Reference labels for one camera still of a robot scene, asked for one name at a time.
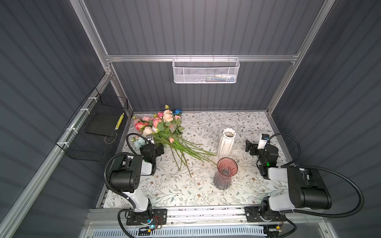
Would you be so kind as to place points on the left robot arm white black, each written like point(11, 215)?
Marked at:
point(123, 173)

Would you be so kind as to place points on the black wire basket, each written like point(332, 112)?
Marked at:
point(91, 135)

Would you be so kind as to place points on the pink glass vase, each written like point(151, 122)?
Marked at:
point(227, 168)

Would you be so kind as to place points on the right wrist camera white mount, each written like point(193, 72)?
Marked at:
point(263, 141)

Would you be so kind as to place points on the bunch of artificial flowers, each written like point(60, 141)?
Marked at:
point(166, 129)

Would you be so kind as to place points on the white wire mesh basket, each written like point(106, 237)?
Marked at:
point(187, 69)

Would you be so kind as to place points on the white ribbed ceramic vase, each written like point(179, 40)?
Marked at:
point(226, 143)

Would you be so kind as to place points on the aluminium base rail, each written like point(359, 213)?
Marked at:
point(176, 216)

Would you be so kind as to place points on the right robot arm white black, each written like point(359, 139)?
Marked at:
point(306, 188)

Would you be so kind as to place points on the items in white basket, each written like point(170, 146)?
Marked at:
point(229, 78)

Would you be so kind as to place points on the blue artificial rose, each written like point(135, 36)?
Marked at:
point(177, 112)

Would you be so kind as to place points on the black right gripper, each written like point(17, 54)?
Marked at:
point(253, 148)

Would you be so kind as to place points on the floral patterned table mat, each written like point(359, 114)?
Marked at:
point(192, 184)

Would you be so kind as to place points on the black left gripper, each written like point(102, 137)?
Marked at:
point(159, 150)

